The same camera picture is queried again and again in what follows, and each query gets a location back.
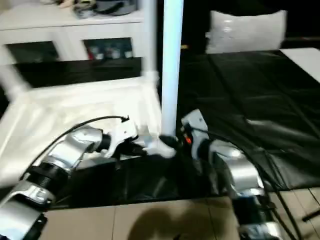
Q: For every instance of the white plastic table top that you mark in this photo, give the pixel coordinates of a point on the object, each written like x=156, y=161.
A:
x=75, y=100

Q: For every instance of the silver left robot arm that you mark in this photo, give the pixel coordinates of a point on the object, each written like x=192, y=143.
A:
x=67, y=150

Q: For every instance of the black work mat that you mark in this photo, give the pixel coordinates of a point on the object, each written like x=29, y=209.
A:
x=250, y=87

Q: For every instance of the grey cushion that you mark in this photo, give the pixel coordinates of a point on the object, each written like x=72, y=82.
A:
x=247, y=32

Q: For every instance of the white flat board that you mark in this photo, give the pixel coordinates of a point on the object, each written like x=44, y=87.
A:
x=302, y=62

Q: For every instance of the grey round cooker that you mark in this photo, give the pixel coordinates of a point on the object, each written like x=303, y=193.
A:
x=115, y=6

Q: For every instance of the white glass-door cabinet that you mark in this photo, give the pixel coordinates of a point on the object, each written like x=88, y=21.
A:
x=50, y=30

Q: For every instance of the black television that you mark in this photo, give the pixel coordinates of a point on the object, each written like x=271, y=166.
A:
x=302, y=40

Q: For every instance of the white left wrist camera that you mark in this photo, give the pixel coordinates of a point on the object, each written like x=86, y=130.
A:
x=122, y=135

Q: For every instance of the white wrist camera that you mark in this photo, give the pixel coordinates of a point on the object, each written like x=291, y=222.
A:
x=122, y=135
x=196, y=122

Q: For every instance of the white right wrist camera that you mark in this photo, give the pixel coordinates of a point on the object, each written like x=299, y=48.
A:
x=196, y=122

